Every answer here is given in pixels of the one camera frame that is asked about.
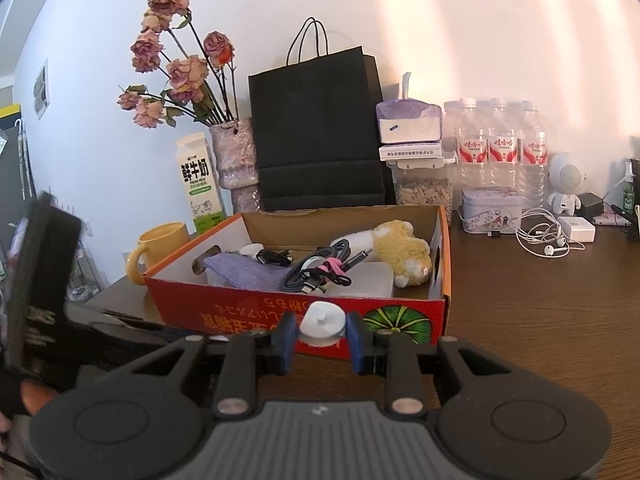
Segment white round lid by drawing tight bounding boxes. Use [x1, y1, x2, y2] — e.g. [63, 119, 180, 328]
[298, 301, 346, 348]
[238, 243, 264, 258]

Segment clear cotton swab box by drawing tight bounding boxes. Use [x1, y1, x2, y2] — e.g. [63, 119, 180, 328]
[326, 262, 394, 299]

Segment black braided cable bundle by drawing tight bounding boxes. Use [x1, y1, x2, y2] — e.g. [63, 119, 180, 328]
[278, 237, 377, 295]

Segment purple woven pouch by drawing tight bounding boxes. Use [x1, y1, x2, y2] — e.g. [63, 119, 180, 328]
[204, 252, 288, 292]

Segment white yellow plush toy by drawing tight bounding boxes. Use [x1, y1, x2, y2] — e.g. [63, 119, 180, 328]
[332, 220, 433, 288]

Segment person's left hand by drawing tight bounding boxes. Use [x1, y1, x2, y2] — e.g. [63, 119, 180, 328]
[0, 375, 58, 434]

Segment red cardboard box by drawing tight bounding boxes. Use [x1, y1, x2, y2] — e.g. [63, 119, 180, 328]
[143, 206, 451, 359]

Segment yellow ceramic mug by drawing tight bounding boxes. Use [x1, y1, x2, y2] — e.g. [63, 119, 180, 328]
[125, 221, 190, 285]

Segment white milk carton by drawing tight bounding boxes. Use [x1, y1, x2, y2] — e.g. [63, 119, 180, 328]
[176, 132, 226, 234]

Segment clear seed container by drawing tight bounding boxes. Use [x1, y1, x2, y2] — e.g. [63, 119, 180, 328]
[387, 157, 457, 221]

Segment white printed tin box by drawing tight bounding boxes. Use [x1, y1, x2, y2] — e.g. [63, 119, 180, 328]
[460, 186, 523, 234]

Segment white flat box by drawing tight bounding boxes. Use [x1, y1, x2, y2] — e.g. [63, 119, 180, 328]
[378, 142, 442, 162]

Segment water bottle left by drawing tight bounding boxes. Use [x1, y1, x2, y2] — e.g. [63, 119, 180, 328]
[456, 98, 488, 188]

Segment water bottle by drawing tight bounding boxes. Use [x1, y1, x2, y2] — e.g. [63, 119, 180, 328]
[518, 101, 548, 209]
[487, 98, 518, 188]
[456, 98, 488, 188]

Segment purple textured vase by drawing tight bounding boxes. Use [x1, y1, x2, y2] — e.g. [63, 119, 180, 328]
[209, 118, 262, 212]

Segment white earphones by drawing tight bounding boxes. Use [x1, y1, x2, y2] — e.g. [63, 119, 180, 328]
[515, 208, 586, 260]

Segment black paper bag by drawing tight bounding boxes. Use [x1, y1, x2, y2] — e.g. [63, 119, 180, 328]
[248, 18, 393, 211]

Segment water bottle right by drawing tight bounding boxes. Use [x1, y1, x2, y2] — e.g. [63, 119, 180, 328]
[518, 101, 548, 209]

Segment water bottle middle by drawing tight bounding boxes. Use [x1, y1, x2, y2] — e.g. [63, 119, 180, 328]
[487, 98, 518, 188]

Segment white charger block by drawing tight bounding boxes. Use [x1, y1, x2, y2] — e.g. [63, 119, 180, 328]
[558, 216, 596, 244]

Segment white robot figurine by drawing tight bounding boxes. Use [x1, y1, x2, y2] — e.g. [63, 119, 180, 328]
[547, 153, 586, 217]

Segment dried pink rose bouquet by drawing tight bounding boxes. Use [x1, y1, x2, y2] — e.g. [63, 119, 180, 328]
[117, 0, 239, 129]

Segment black power adapter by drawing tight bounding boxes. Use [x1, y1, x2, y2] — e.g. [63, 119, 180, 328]
[576, 192, 604, 221]

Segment green spray bottle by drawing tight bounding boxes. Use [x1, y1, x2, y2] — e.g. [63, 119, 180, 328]
[623, 158, 637, 214]

